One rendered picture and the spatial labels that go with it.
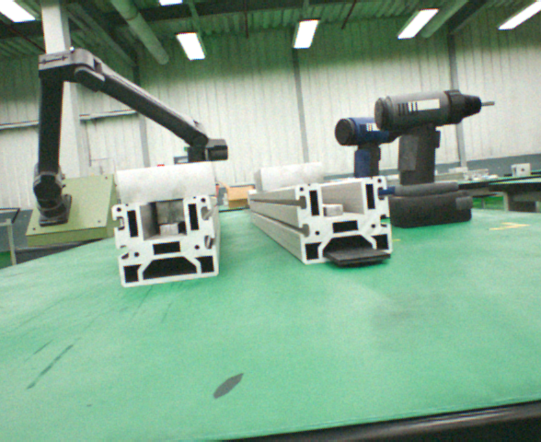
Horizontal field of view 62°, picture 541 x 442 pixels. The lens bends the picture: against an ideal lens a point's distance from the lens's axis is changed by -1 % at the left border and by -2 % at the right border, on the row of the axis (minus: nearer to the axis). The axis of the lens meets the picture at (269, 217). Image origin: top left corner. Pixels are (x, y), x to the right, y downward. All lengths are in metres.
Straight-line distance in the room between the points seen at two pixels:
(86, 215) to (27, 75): 12.60
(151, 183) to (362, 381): 0.41
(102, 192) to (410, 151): 1.07
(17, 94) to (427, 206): 13.58
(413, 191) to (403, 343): 0.55
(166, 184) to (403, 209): 0.39
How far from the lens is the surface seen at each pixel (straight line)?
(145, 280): 0.49
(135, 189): 0.56
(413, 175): 0.78
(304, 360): 0.22
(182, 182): 0.55
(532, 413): 0.19
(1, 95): 14.27
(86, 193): 1.60
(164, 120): 1.36
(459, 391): 0.19
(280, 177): 0.81
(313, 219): 0.49
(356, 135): 0.96
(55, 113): 1.33
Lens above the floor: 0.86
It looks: 3 degrees down
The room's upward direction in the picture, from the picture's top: 6 degrees counter-clockwise
